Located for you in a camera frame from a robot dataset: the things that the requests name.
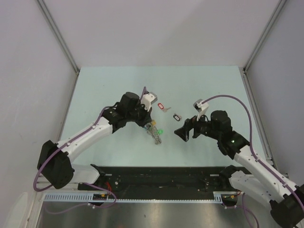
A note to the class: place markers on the key with red tag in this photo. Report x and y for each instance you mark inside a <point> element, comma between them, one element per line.
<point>163,108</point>

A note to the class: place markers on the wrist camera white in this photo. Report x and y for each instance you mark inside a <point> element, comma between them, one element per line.
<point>148,99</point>
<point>201,106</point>

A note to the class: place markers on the key with black tag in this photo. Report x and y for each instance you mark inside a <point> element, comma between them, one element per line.
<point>177,117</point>

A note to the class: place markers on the aluminium frame post left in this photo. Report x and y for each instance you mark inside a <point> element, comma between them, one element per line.
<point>57,34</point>

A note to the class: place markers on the slotted cable duct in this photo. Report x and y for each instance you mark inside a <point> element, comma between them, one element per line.
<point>139,196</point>

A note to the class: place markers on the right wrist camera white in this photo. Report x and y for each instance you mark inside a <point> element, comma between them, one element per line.
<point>201,106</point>

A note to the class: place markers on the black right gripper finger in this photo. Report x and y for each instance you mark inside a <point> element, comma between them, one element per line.
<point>188,124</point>
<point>183,133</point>

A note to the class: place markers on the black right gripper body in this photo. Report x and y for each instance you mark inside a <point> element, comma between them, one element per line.
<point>201,127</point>

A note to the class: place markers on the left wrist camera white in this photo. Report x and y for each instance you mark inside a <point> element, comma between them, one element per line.
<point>148,99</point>

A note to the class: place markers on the aluminium frame post right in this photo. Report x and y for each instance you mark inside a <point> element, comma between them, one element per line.
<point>265,33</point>

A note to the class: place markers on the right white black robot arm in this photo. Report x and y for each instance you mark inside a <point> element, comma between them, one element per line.
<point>282,197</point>

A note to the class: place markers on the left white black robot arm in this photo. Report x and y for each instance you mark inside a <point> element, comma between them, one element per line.
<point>56,158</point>

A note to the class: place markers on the aluminium frame post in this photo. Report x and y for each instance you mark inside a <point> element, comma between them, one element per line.
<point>57,34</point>
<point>265,33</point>

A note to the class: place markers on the large keyring with many rings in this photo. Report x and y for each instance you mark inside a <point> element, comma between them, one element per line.
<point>155,133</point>

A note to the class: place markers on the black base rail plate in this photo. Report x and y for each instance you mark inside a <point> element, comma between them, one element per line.
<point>204,178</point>

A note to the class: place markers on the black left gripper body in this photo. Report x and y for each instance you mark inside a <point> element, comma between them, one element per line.
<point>139,115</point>

